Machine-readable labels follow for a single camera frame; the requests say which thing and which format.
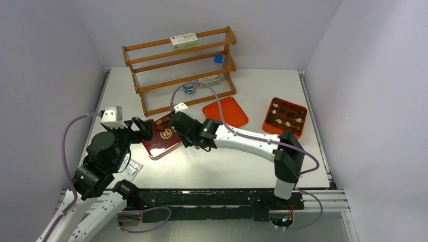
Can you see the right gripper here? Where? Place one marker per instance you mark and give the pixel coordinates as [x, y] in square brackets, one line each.
[186, 141]

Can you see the orange box lid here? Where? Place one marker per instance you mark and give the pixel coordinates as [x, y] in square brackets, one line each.
[232, 112]

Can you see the orange compartment box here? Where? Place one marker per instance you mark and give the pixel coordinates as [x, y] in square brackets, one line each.
[285, 116]

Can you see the white red small box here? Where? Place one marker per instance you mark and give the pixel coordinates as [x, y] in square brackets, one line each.
[209, 81]

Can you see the dark red tray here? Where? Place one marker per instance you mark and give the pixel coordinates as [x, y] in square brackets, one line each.
[164, 139]

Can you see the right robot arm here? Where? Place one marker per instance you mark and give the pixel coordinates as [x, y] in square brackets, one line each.
[284, 151]

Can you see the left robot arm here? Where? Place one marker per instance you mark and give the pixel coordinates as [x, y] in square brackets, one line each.
[105, 156]

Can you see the wooden three-tier shelf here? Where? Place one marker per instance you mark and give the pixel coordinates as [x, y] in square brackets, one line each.
[153, 65]

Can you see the white green box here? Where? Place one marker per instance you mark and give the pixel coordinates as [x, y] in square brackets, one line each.
[184, 41]

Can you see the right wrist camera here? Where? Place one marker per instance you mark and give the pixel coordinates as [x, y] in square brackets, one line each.
[180, 107]

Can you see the blue lidded jar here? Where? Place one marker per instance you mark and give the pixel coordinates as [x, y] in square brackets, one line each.
[189, 88]

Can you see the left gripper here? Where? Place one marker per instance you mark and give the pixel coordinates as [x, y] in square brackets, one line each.
[146, 129]

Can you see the clear plastic bag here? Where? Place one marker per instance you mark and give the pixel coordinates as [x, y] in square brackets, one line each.
[129, 169]

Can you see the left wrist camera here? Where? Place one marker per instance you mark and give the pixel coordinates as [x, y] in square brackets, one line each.
[112, 118]

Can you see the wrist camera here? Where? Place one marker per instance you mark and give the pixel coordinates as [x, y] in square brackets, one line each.
[180, 107]
[112, 118]

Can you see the black base frame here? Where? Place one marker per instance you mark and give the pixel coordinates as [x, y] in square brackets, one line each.
[156, 205]

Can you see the blue cube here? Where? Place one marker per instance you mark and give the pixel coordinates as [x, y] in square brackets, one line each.
[219, 58]

